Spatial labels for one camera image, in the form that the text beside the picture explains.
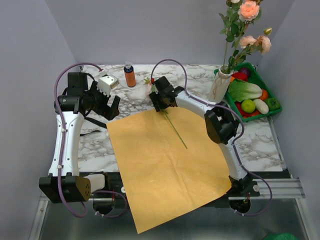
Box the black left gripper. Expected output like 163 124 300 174
84 81 121 120

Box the black ribbon with gold text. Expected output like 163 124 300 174
79 117 107 137

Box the orange wrapping paper sheet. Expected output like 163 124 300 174
107 107 231 233

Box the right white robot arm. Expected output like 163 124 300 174
149 76 254 196

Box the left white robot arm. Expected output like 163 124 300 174
39 72 121 204

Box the white ceramic vase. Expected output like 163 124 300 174
208 65 233 103

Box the orange spray bottle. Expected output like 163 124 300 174
123 61 136 88

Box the green lettuce toy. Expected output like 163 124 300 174
228 79 262 102

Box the red tomato toy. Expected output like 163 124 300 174
235 102 261 119

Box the red pepper toy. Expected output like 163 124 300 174
231 72 248 82

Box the green lime toy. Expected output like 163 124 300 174
241 99 256 114

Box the purple onion toy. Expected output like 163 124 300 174
238 67 251 78

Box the green plastic tray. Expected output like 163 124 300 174
208 62 282 122

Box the white radish toy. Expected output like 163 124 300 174
253 99 269 115

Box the orange fruit toy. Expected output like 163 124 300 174
259 89 269 101

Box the green pepper toy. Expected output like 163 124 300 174
264 97 281 111

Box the green cloth object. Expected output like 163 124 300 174
263 232 298 240

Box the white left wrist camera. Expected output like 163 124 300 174
97 75 119 97

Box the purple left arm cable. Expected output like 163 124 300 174
53 62 130 219

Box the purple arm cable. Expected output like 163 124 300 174
150 58 274 218
53 62 130 219

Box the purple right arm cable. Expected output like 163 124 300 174
150 58 274 218

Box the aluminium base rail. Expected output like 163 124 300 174
29 172 309 240

